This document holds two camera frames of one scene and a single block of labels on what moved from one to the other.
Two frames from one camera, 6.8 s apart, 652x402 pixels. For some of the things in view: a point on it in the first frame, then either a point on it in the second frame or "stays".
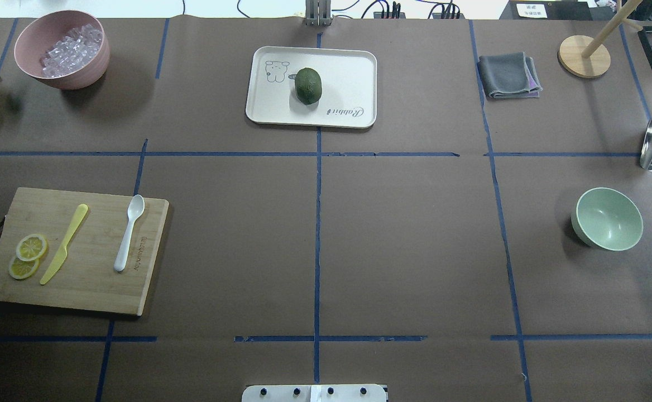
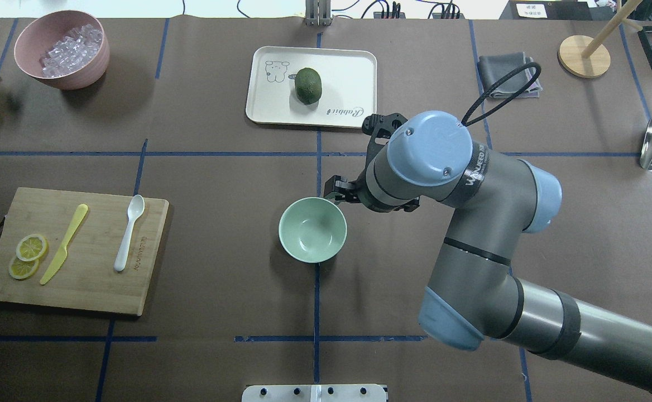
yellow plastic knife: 62,254 stays
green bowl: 607,219 -> 312,230
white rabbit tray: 312,87 stays
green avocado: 308,85 stays
